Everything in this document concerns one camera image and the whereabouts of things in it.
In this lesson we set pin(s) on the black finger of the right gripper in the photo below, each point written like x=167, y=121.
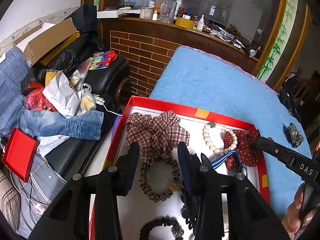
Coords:
x=305, y=167

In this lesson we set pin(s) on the person's right hand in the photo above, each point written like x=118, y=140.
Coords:
x=292, y=222

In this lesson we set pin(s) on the red plastic bag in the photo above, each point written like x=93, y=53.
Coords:
x=35, y=100

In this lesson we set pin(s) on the striped beige pillow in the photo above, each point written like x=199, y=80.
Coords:
x=10, y=201

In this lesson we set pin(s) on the black hair claw clip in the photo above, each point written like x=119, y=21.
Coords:
x=191, y=182

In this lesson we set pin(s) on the black clothing pile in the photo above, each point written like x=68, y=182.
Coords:
x=286, y=100

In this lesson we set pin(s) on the blue jeans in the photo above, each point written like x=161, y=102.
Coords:
x=45, y=123

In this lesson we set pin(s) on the colourful booklet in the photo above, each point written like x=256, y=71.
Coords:
x=103, y=59

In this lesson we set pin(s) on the small red box lid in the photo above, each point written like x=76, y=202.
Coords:
x=19, y=154

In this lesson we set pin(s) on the red plaid scrunchie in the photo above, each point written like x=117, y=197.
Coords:
x=156, y=136

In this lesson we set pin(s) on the blue bed cover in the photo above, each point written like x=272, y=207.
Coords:
x=195, y=78

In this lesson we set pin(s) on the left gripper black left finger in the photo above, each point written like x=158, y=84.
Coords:
x=67, y=217

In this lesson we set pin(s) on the blue plaid cushion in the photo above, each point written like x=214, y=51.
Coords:
x=13, y=70

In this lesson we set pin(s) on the white paper bag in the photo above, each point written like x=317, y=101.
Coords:
x=62, y=95

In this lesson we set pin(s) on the wooden counter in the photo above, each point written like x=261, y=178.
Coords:
x=148, y=46

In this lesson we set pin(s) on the leopard print scrunchie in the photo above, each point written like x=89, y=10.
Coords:
x=160, y=181

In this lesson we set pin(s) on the white spray bottle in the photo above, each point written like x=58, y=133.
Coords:
x=178, y=5

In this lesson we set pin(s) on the cardboard box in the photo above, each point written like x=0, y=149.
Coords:
x=37, y=42

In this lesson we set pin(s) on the red tray box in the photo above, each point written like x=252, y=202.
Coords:
x=222, y=141

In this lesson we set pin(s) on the red polka dot bow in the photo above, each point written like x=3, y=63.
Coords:
x=249, y=154

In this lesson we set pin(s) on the glass pitcher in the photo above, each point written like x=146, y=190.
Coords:
x=167, y=11

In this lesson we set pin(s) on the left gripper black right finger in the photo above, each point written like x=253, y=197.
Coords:
x=224, y=202

